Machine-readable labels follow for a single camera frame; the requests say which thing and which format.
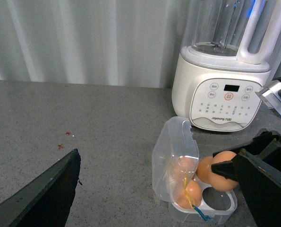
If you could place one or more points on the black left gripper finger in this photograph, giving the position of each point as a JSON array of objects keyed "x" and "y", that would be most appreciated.
[{"x": 45, "y": 201}]

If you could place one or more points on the black gripper other arm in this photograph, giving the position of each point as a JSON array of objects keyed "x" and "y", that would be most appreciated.
[{"x": 259, "y": 176}]

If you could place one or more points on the brown egg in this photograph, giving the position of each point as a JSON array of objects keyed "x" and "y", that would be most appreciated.
[
  {"x": 195, "y": 191},
  {"x": 203, "y": 169},
  {"x": 183, "y": 168},
  {"x": 219, "y": 182}
]

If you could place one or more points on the clear plastic egg box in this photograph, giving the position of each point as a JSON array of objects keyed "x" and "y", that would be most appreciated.
[{"x": 181, "y": 180}]

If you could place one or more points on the yellow blue rubber band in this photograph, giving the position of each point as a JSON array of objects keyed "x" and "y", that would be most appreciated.
[{"x": 192, "y": 203}]

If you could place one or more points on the white Joyoung blender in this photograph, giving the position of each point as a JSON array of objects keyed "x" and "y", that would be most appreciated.
[{"x": 214, "y": 86}]

